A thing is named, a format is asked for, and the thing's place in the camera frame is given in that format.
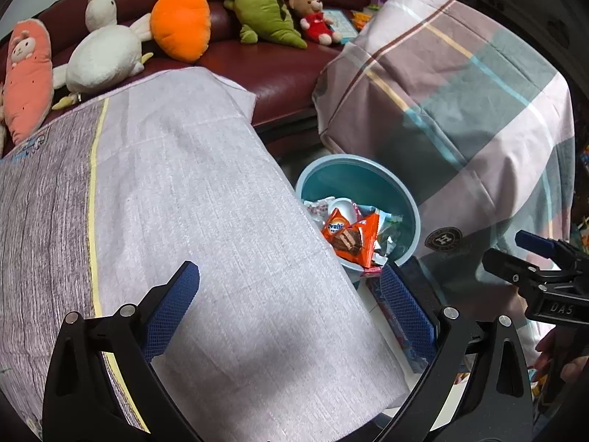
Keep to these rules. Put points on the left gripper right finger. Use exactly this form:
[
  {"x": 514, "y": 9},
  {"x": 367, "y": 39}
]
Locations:
[{"x": 416, "y": 326}]

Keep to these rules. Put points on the plaid checked bedsheet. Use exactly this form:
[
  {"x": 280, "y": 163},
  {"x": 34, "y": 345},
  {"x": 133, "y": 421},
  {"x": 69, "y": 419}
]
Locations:
[{"x": 477, "y": 125}]

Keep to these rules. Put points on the orange carrot plush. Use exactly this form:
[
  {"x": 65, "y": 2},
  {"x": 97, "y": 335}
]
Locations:
[{"x": 182, "y": 28}]

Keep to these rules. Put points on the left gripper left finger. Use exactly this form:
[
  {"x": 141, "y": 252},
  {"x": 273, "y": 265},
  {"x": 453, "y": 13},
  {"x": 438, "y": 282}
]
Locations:
[{"x": 164, "y": 306}]

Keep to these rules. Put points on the pink carrot plush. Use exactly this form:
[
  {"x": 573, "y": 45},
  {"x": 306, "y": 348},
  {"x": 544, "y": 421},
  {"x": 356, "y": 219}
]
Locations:
[{"x": 28, "y": 89}]

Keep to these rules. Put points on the person's right hand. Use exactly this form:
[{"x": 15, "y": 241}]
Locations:
[{"x": 552, "y": 347}]

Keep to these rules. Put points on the orange chocolate wafer wrapper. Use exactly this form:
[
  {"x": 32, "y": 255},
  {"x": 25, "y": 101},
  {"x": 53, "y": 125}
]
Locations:
[{"x": 352, "y": 242}]

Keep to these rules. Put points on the olive green dinosaur plush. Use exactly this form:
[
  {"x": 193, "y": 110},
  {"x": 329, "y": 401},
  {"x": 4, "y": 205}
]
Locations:
[{"x": 265, "y": 19}]

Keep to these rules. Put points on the brown teddy bear red shirt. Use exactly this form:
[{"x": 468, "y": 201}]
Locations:
[{"x": 316, "y": 26}]

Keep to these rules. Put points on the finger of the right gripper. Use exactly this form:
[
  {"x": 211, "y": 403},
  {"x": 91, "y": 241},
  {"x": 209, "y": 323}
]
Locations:
[
  {"x": 554, "y": 249},
  {"x": 527, "y": 277}
]

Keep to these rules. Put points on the clear green printed plastic bag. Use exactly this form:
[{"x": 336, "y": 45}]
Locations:
[{"x": 388, "y": 234}]

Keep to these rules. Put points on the blue trash bin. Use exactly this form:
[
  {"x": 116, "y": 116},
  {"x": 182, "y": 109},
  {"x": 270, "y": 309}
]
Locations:
[{"x": 366, "y": 183}]

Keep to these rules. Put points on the green white jelly cup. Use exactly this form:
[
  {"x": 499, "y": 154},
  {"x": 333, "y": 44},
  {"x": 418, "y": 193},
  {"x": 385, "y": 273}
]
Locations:
[{"x": 342, "y": 211}]

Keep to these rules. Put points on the grey purple tablecloth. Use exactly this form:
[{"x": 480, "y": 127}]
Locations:
[{"x": 110, "y": 199}]

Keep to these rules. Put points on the white goose plush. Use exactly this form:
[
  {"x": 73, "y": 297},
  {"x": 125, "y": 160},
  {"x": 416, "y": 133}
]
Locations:
[{"x": 108, "y": 55}]

